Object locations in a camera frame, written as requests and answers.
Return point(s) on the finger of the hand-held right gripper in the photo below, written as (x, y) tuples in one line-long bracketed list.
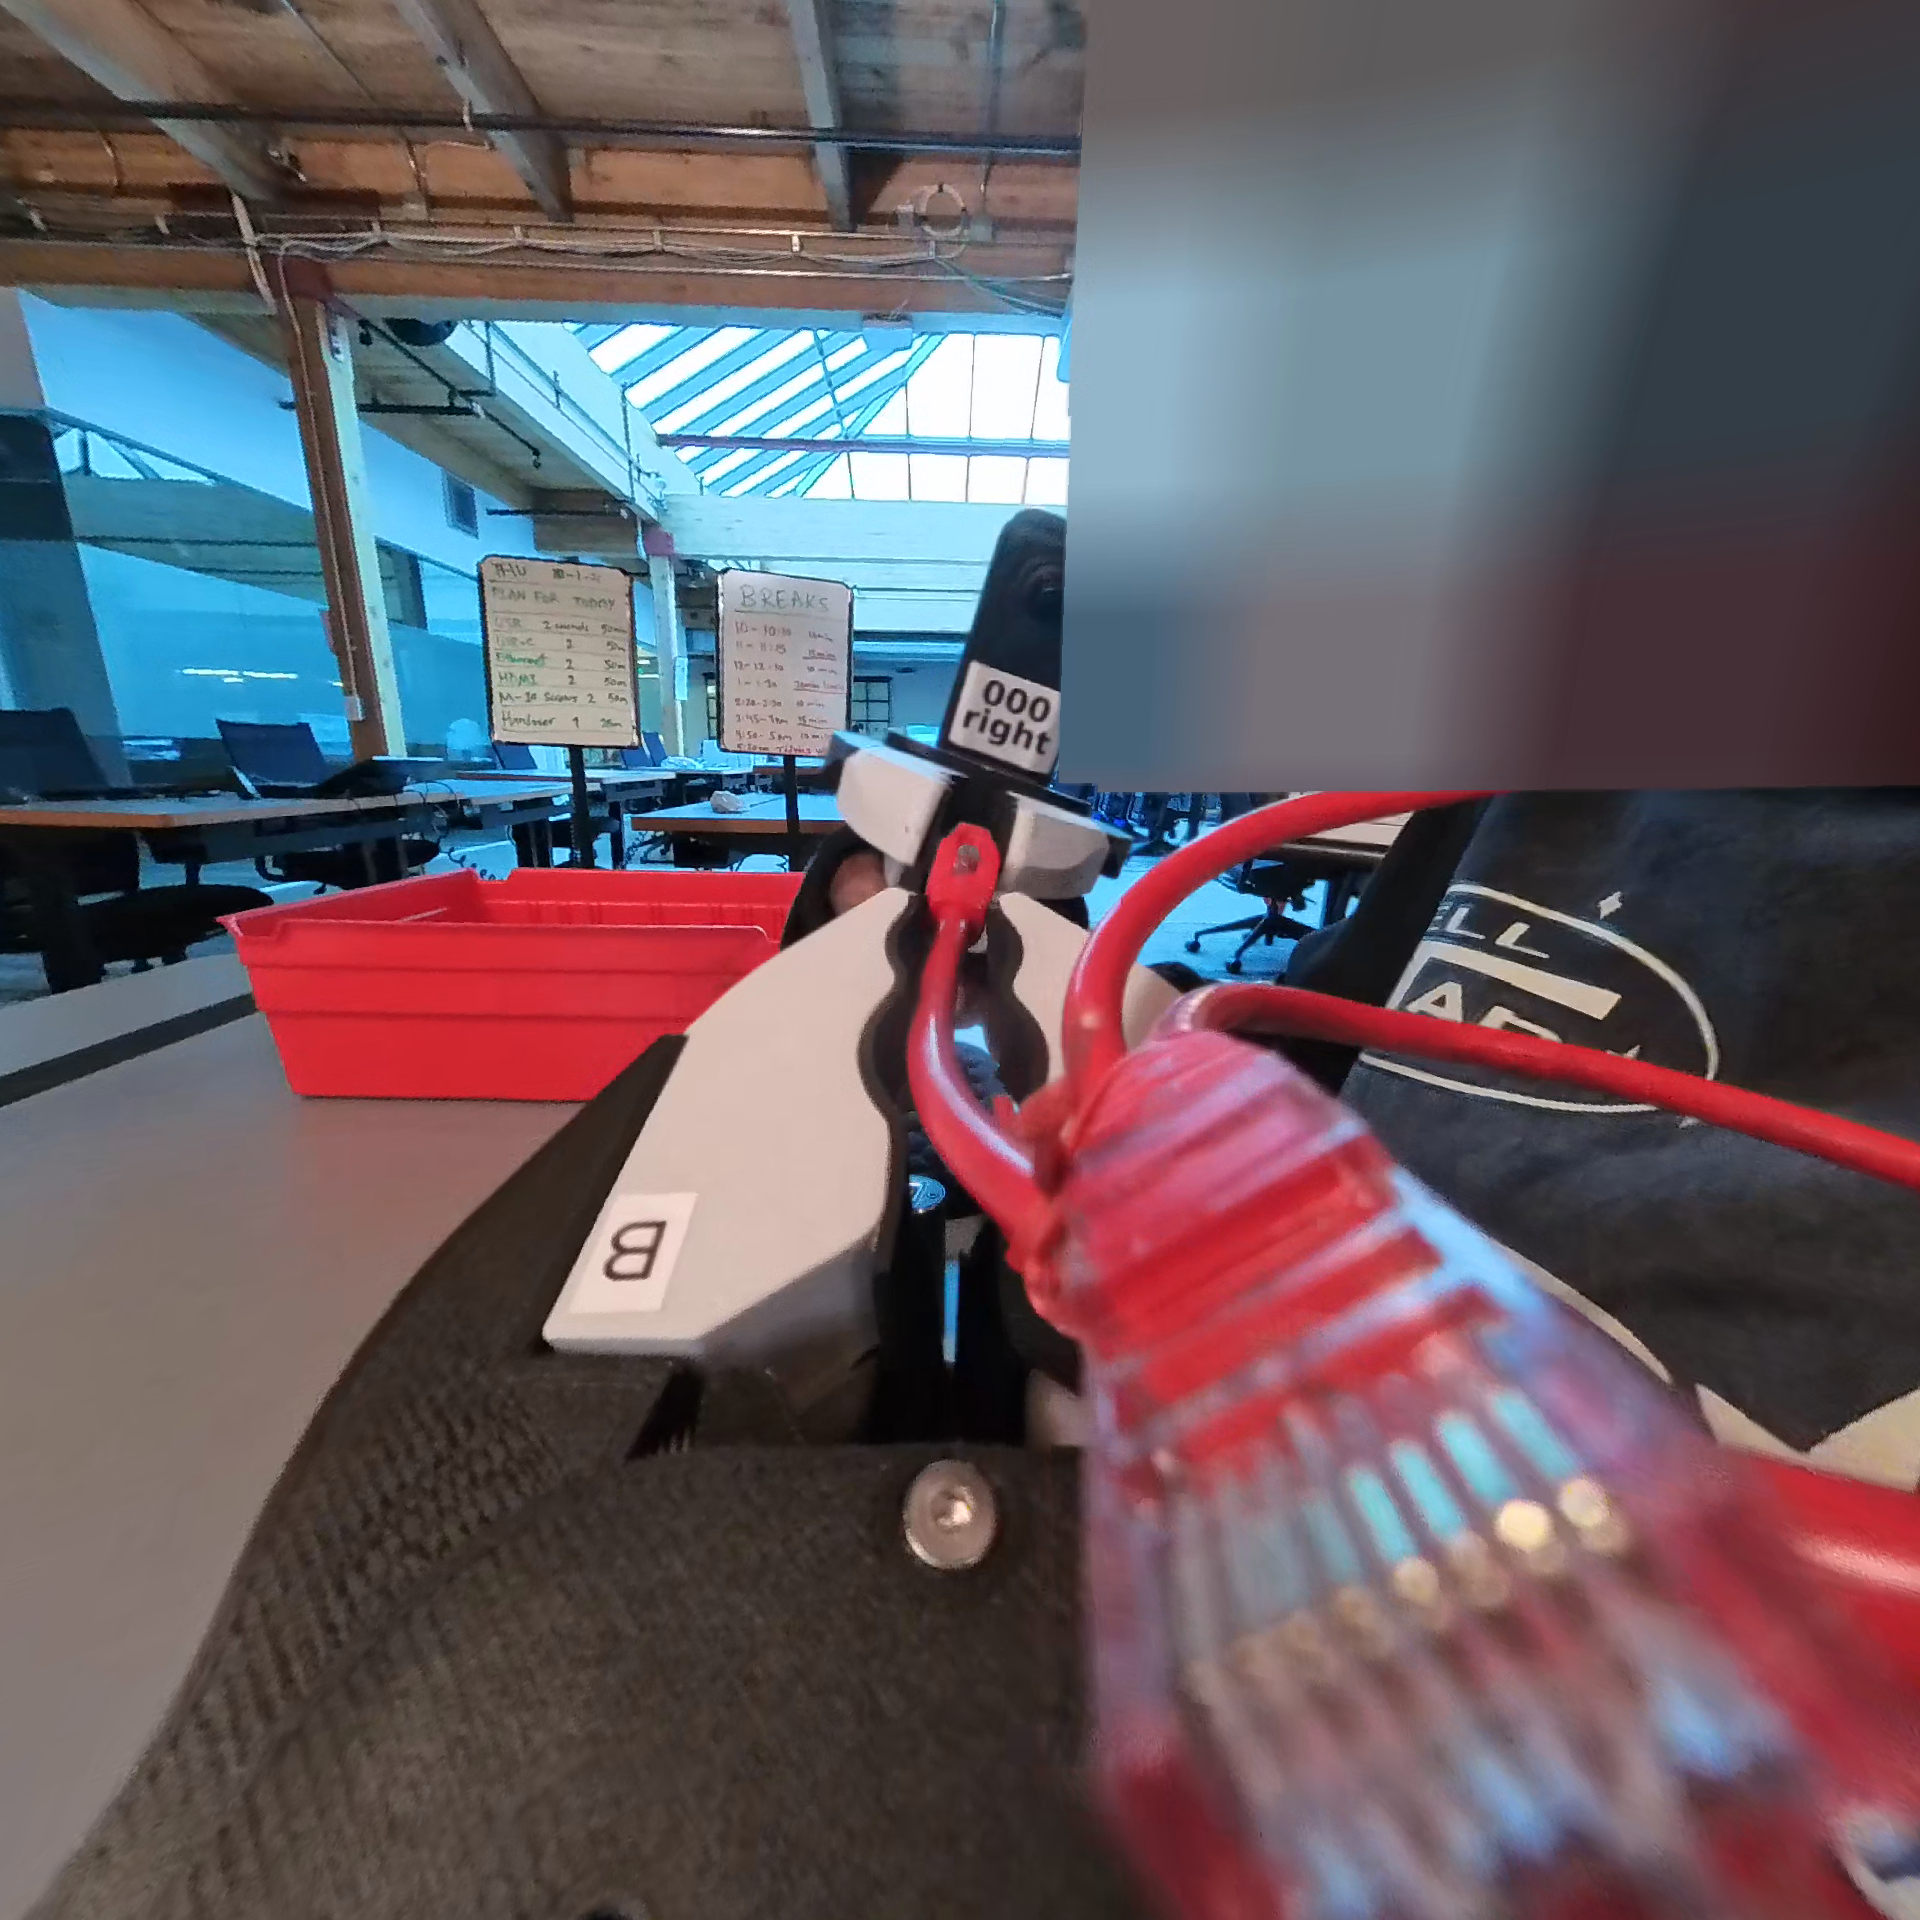
[(894, 795), (1058, 849)]

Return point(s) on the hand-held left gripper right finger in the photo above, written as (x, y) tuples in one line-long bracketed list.
[(1161, 1000)]

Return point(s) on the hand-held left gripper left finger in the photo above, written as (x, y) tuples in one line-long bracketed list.
[(749, 1171)]

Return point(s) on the red plastic bin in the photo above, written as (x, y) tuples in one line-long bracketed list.
[(495, 1024)]

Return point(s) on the person's right hand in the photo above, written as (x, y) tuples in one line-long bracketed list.
[(863, 884)]

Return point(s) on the black office chair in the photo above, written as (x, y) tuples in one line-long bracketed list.
[(303, 782), (75, 841), (1272, 884)]

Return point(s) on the whiteboard with list of times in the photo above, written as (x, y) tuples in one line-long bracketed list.
[(780, 660)]

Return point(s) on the whiteboard with table of plans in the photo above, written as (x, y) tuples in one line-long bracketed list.
[(558, 653)]

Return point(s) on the person's dark printed shirt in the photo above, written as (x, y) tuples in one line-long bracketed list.
[(1725, 1201)]

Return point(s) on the long wooden desk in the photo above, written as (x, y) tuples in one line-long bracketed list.
[(225, 820)]

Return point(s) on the wooden support post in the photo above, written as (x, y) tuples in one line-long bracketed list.
[(350, 570)]

